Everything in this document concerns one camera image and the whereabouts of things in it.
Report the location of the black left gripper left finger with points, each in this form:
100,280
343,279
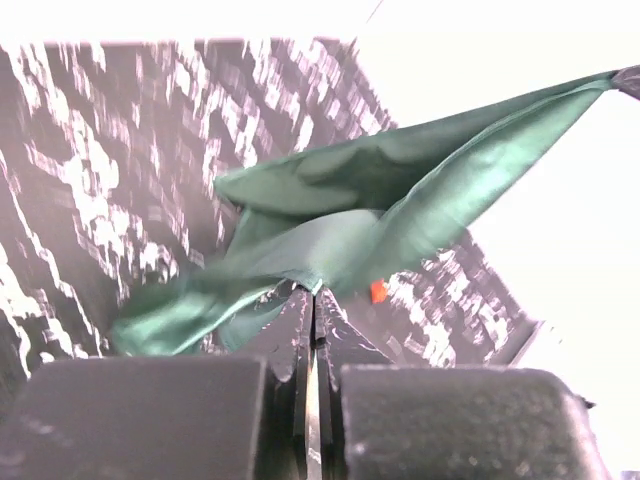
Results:
240,416

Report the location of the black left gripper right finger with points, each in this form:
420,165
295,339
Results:
381,420

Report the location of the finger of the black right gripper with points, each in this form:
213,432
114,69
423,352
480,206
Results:
627,80

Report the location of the orange plastic fork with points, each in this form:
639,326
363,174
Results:
379,291

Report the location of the green cloth napkin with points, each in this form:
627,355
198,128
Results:
345,216

